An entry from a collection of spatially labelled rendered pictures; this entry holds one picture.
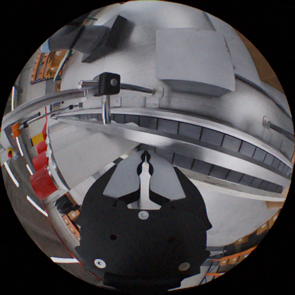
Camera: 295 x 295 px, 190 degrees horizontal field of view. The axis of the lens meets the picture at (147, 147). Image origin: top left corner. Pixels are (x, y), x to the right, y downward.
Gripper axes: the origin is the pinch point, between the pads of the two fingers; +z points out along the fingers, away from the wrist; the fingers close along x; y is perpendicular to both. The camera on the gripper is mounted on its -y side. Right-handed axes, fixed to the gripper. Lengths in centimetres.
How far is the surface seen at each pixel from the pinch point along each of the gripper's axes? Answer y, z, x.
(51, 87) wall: -219, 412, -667
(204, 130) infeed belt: -3.4, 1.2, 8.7
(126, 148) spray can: 0.7, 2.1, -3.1
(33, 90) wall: -239, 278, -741
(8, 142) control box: -5, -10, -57
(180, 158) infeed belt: 2.7, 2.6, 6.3
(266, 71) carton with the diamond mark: -18.1, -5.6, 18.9
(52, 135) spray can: -1.9, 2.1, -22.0
